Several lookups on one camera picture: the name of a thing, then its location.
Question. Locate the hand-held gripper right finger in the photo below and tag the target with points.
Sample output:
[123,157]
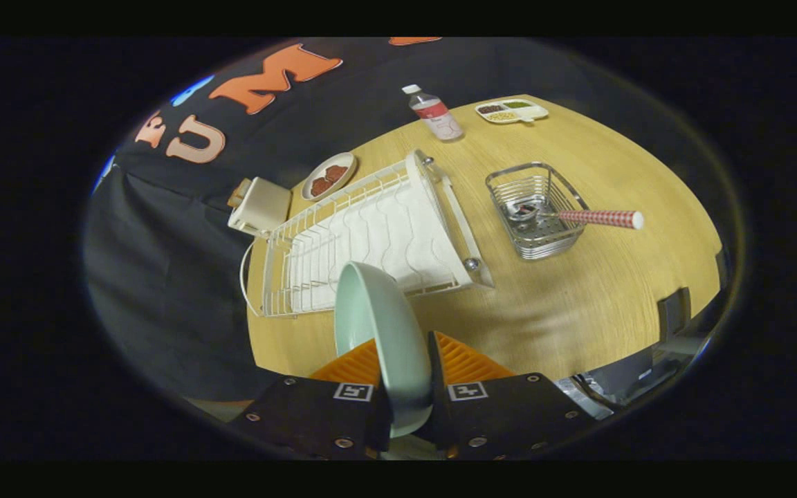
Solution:
[509,415]

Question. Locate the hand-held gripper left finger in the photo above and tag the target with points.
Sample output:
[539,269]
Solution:
[301,415]

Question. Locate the mint green plate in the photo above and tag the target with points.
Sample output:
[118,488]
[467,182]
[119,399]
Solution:
[398,346]

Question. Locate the small plate with cookies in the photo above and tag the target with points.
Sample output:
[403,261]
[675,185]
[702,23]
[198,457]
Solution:
[328,177]

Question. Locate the black chair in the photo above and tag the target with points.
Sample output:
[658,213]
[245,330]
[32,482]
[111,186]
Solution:
[675,312]

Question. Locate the cream toaster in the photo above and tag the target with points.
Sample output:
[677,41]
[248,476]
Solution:
[263,206]

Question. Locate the white divided snack tray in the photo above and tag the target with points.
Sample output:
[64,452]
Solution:
[512,111]

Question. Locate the clear plastic water bottle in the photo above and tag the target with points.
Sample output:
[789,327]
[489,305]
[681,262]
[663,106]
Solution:
[438,116]

